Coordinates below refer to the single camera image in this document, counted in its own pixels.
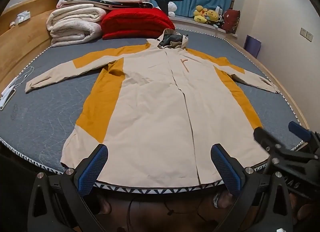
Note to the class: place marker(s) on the person's foot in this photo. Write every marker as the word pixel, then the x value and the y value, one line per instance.
pixel 223 200
pixel 103 204

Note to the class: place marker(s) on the yellow plush toy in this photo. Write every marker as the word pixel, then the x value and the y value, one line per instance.
pixel 213 16
pixel 200 13

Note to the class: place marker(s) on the white quilt with dark trim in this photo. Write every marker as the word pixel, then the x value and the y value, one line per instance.
pixel 130 5

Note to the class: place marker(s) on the tissue pack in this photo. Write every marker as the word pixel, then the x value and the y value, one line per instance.
pixel 23 16

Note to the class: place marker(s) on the person's right foot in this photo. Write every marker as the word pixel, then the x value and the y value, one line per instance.
pixel 223 200

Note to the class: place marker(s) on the wooden bed frame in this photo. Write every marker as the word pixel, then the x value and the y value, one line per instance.
pixel 22 44

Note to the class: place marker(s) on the cream folded blanket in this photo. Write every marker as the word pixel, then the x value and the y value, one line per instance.
pixel 72 27

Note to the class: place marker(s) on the purple board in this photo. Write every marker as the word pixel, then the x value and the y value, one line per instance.
pixel 252 46

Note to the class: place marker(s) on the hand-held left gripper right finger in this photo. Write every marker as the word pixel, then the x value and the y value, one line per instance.
pixel 225 169

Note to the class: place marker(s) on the dark red cushion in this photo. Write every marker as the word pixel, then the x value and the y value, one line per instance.
pixel 231 19

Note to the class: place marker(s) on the grey quilted mattress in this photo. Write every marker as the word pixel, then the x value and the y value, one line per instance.
pixel 50 112

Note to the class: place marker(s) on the red folded blanket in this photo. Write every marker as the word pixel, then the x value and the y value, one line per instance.
pixel 137 22

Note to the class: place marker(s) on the black white striped plush toy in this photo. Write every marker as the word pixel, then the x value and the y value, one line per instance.
pixel 220 22

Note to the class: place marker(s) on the white window sill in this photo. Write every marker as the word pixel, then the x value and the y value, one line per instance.
pixel 190 22

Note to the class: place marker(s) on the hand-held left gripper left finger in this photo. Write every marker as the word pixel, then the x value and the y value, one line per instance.
pixel 92 169

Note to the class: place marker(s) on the white phone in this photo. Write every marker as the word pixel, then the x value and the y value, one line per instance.
pixel 6 99

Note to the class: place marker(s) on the person's left foot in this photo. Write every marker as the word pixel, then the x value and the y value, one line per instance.
pixel 103 204

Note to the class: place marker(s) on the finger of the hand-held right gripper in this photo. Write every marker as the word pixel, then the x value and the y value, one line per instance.
pixel 298 130
pixel 262 136

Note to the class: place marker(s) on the beige and mustard jacket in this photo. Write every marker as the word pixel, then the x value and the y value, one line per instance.
pixel 155 112

